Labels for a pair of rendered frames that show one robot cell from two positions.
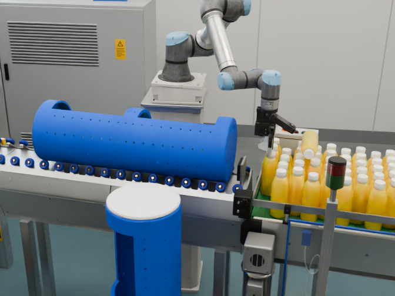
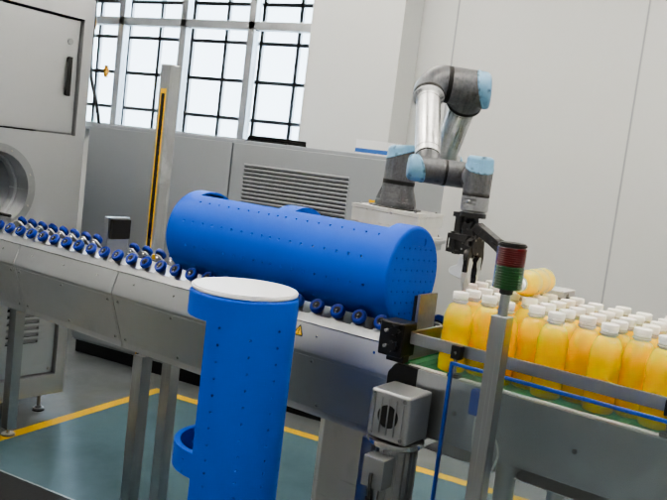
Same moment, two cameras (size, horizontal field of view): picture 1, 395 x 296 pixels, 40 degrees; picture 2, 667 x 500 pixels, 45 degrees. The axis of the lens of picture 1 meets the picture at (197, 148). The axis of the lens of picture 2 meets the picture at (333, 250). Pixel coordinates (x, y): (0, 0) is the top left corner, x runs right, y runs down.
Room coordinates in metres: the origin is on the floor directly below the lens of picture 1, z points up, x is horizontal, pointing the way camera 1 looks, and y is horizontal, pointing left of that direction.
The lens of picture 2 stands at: (-0.04, -0.75, 1.38)
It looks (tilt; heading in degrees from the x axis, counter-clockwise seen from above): 6 degrees down; 21
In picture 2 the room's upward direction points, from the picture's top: 7 degrees clockwise
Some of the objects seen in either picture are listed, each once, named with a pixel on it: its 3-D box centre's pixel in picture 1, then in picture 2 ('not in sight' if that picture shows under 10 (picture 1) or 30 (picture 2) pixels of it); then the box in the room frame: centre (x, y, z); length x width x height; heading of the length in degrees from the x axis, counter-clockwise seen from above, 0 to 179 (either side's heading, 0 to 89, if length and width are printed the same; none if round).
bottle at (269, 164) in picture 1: (269, 174); not in sight; (2.12, -0.32, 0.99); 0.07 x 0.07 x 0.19
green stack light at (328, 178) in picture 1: (335, 178); (508, 277); (1.69, -0.48, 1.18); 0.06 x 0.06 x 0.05
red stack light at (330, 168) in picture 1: (336, 167); (511, 256); (1.69, -0.48, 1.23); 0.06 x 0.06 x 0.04
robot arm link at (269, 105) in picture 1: (269, 103); (473, 204); (2.12, -0.29, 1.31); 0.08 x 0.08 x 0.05
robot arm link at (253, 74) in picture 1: (255, 78); (465, 175); (2.21, -0.24, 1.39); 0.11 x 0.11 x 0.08; 24
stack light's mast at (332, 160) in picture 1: (334, 180); (507, 279); (1.69, -0.48, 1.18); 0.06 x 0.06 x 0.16
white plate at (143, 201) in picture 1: (143, 200); (245, 289); (1.79, 0.20, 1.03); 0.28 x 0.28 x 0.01
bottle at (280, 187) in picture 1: (279, 194); (455, 333); (1.93, -0.33, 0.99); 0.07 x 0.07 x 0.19
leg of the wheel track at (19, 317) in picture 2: not in sight; (13, 367); (2.68, 1.76, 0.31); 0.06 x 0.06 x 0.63; 76
